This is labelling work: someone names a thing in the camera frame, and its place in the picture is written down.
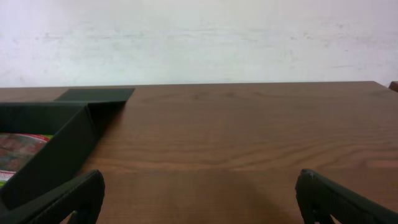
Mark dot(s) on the green Haribo gummy bag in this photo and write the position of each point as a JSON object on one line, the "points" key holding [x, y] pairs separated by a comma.
{"points": [[17, 150]]}

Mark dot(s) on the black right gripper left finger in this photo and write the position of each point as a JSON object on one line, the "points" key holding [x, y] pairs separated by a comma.
{"points": [[79, 199]]}

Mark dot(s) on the black box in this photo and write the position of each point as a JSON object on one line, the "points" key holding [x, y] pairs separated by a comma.
{"points": [[76, 120]]}

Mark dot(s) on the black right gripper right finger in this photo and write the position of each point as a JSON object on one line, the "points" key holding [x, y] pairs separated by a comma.
{"points": [[322, 200]]}

